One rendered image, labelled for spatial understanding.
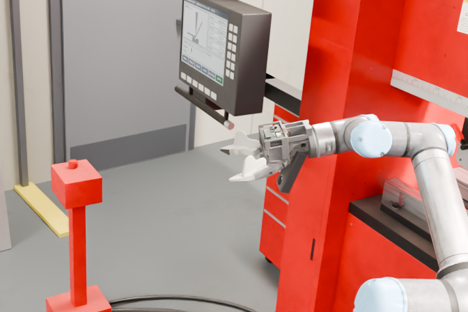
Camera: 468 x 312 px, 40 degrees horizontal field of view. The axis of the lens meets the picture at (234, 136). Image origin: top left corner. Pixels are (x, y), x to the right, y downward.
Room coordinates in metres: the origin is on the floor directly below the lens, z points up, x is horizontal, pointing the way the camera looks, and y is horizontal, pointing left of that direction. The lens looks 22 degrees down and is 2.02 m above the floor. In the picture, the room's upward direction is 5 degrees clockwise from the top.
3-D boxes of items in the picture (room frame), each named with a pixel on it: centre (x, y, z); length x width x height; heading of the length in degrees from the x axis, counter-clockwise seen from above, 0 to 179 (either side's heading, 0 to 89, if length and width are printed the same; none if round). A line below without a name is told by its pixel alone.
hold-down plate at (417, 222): (2.07, -0.68, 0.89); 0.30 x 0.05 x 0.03; 33
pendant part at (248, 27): (2.31, 0.07, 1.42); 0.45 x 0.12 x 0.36; 32
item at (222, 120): (2.35, 0.13, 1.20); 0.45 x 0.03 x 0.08; 32
